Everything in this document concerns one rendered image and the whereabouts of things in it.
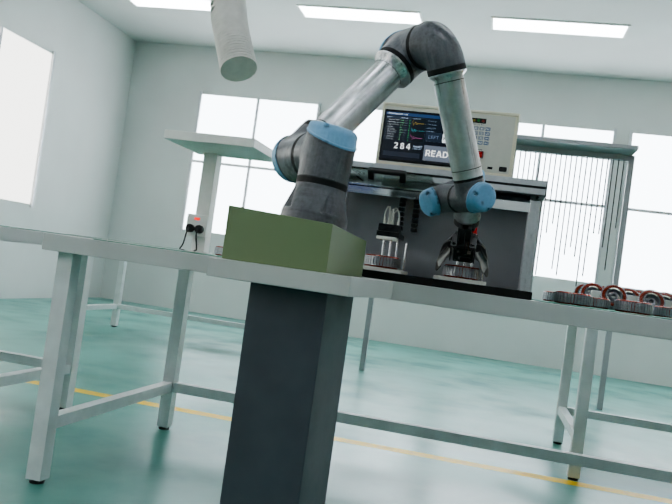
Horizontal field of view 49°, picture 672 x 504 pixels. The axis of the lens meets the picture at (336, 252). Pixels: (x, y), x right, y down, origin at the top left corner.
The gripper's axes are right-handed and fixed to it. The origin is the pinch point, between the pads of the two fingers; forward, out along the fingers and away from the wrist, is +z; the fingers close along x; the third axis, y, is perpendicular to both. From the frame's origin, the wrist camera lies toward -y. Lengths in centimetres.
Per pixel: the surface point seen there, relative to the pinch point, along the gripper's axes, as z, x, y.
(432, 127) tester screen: -29.1, -15.8, -36.6
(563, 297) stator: 7.1, 30.5, -4.4
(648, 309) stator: 10, 56, -8
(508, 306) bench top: -9.5, 14.2, 25.8
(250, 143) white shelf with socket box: -7, -86, -55
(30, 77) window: 142, -472, -442
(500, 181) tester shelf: -18.4, 7.6, -25.3
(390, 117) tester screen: -31, -30, -38
